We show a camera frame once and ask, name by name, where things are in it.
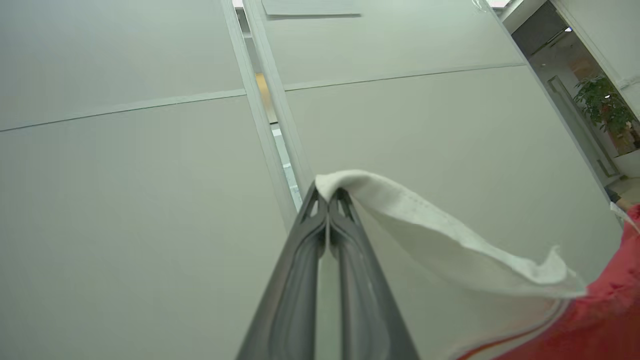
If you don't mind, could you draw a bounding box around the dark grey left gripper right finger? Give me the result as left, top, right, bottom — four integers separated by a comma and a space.
327, 187, 421, 360

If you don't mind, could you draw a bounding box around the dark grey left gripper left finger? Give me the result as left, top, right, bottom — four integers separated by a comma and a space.
235, 182, 329, 360

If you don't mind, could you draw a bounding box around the green potted plant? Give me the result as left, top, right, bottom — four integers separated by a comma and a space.
574, 75, 640, 153

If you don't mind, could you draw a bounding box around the red jersey with white sleeves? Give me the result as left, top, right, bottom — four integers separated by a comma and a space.
314, 169, 640, 360

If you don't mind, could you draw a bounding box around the grey partition post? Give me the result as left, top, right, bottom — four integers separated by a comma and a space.
220, 0, 301, 231
241, 0, 317, 193

